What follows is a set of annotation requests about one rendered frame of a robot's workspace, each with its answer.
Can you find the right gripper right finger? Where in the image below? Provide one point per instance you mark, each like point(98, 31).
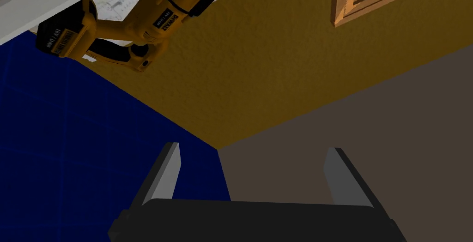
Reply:
point(345, 181)

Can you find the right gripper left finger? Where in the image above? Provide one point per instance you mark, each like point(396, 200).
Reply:
point(164, 177)

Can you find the yellow and black power drill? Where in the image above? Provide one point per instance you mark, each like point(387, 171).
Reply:
point(136, 24)

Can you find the wooden window frame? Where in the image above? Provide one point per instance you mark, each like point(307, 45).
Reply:
point(364, 0)

